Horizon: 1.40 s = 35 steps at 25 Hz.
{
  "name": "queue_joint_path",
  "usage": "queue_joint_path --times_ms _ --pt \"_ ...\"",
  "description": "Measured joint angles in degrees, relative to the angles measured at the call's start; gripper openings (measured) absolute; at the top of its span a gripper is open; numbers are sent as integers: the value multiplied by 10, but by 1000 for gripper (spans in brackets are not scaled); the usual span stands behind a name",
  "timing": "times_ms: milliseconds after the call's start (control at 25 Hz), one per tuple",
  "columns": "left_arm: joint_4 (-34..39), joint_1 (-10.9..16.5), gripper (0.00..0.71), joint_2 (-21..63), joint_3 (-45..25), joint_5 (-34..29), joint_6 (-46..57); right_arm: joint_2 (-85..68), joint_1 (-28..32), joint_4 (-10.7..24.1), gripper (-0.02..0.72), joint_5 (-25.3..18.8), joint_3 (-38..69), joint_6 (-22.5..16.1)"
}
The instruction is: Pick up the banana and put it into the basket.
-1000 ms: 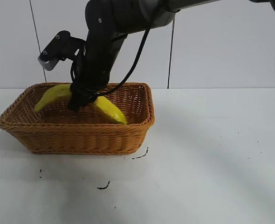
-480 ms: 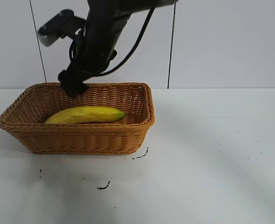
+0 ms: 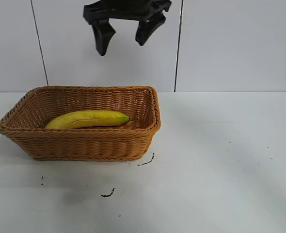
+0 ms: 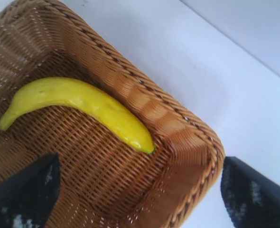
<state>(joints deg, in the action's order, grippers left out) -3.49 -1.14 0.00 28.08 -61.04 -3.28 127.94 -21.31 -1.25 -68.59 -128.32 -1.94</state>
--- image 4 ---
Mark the brown wicker basket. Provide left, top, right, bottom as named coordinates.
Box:
left=0, top=0, right=226, bottom=228

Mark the yellow banana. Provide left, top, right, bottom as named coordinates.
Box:
left=0, top=76, right=156, bottom=155

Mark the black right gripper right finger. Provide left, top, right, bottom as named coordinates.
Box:
left=220, top=156, right=280, bottom=228

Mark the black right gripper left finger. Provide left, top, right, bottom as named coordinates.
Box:
left=0, top=152, right=62, bottom=228

